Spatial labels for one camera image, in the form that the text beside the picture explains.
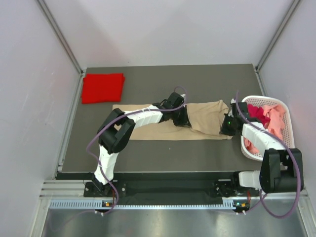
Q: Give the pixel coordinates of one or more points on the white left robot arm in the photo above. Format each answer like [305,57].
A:
[115,132]

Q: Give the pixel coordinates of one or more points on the folded red t shirt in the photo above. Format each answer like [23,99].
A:
[99,88]

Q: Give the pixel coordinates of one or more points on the white plastic laundry basket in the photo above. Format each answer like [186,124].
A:
[287,131]

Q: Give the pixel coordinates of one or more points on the aluminium corner post left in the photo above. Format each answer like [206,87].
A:
[60,36]

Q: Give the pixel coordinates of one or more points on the crimson t shirt in basket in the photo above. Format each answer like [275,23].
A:
[258,112]

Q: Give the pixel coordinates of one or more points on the beige t shirt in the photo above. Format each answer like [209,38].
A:
[206,120]

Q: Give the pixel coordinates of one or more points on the aluminium frame rail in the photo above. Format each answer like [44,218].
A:
[74,189]

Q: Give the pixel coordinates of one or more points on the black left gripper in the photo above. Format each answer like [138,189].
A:
[184,121]

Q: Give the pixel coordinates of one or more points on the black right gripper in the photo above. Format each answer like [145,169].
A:
[223,130]

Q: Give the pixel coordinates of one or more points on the aluminium corner post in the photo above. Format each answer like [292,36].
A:
[280,29]
[60,36]

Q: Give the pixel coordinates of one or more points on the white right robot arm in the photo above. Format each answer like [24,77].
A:
[281,168]

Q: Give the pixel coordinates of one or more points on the pink t shirt in basket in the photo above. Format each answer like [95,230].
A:
[276,124]

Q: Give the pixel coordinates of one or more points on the aluminium corner post right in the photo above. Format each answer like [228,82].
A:
[280,29]

